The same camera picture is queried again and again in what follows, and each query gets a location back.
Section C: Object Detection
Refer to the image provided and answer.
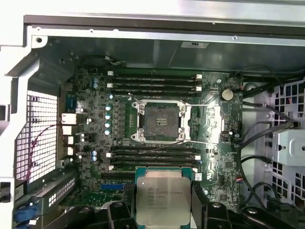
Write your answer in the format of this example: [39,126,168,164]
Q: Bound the silver green CPU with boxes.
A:
[134,166,193,226]

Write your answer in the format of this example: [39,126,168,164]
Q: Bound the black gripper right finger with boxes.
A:
[191,181,305,229]

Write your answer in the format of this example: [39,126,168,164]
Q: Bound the black expansion slot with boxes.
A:
[102,172,135,180]

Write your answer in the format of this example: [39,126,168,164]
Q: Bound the black open PC case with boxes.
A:
[0,13,305,229]

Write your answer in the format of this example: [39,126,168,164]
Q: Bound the black data cable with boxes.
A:
[235,121,274,201]
[242,101,300,129]

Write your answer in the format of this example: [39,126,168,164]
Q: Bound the green motherboard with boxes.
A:
[59,64,244,215]

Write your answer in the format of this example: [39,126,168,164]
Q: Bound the silver coin battery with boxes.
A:
[220,87,234,101]

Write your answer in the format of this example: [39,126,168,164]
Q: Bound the metal drive cage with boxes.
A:
[271,76,305,215]

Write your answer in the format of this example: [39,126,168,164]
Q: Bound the thin wire locking lever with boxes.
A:
[128,93,142,105]

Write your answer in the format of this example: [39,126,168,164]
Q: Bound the black RAM slot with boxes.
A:
[112,146,201,152]
[111,157,203,164]
[108,164,199,173]
[107,71,203,80]
[111,78,199,83]
[111,87,203,94]
[106,151,203,158]
[107,83,203,88]

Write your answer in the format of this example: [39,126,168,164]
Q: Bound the blue VGA port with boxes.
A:
[65,94,77,112]

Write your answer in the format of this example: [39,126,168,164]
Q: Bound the CPU socket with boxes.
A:
[131,99,191,145]

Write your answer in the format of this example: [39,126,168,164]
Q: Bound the thin red wire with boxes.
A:
[13,123,63,182]

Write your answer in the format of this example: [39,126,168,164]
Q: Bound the blue expansion slot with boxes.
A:
[101,184,125,191]

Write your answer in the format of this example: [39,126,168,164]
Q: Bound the blue expansion card latch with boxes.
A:
[13,202,39,229]

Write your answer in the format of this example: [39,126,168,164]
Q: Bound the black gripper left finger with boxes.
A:
[56,183,136,229]

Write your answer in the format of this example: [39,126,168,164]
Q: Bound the metal socket cover frame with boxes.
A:
[183,104,224,145]

